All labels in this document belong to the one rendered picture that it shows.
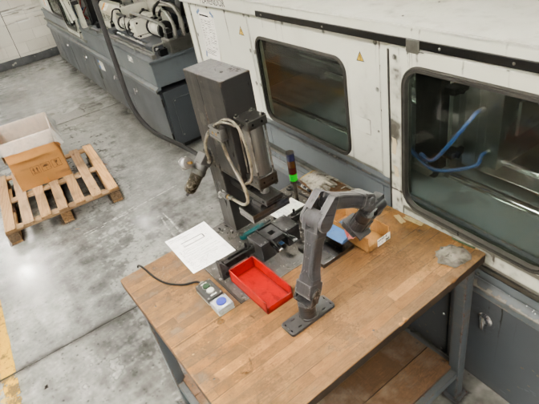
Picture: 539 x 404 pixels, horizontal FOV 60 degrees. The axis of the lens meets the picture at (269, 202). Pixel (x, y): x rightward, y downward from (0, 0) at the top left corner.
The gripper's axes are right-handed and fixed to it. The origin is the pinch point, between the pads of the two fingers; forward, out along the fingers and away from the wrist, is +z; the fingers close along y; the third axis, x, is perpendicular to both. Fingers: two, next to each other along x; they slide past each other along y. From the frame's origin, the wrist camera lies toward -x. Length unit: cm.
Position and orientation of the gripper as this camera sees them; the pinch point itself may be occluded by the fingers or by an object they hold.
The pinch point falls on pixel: (349, 237)
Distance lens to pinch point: 189.7
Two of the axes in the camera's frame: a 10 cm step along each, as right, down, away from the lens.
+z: -1.8, 5.4, 8.2
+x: -7.5, 4.6, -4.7
